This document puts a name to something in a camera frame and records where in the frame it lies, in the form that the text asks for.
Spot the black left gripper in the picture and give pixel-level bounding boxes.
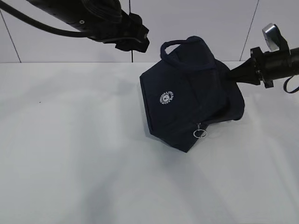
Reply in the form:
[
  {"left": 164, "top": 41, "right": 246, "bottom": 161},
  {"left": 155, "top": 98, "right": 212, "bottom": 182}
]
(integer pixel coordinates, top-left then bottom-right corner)
[{"left": 103, "top": 13, "right": 150, "bottom": 53}]

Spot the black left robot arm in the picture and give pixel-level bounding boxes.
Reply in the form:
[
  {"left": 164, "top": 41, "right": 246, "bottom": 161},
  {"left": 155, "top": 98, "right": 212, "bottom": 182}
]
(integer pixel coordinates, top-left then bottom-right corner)
[{"left": 30, "top": 0, "right": 150, "bottom": 53}]

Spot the navy blue lunch bag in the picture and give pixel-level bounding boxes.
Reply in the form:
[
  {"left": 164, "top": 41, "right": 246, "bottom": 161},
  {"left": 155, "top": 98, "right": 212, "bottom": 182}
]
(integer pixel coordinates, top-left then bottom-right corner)
[{"left": 140, "top": 36, "right": 245, "bottom": 153}]

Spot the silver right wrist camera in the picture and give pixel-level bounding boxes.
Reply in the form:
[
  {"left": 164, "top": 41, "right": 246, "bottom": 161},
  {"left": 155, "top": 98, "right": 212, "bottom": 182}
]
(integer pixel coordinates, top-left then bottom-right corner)
[{"left": 262, "top": 23, "right": 289, "bottom": 51}]

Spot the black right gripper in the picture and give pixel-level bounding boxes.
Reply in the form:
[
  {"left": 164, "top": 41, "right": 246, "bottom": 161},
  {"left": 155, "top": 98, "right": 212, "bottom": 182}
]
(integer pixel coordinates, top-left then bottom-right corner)
[{"left": 228, "top": 47, "right": 299, "bottom": 88}]

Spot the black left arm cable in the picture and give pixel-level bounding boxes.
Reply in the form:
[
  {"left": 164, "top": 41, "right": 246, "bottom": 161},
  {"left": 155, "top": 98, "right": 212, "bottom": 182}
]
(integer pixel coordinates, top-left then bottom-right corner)
[{"left": 0, "top": 2, "right": 89, "bottom": 39}]

